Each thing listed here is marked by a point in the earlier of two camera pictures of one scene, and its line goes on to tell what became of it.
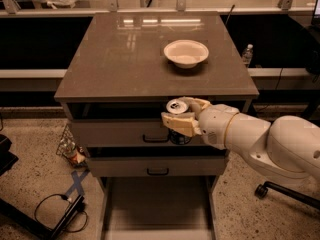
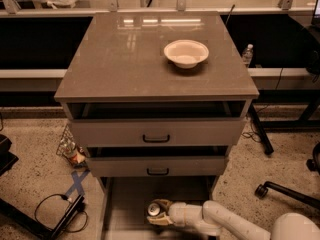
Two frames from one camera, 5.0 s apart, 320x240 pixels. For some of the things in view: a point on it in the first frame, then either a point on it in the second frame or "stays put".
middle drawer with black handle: [157, 166] stays put
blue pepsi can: [178, 106] -> [153, 209]
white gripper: [216, 123] -> [179, 213]
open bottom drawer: [158, 207] stays put
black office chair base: [261, 191] stays put
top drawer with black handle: [122, 134] stays put
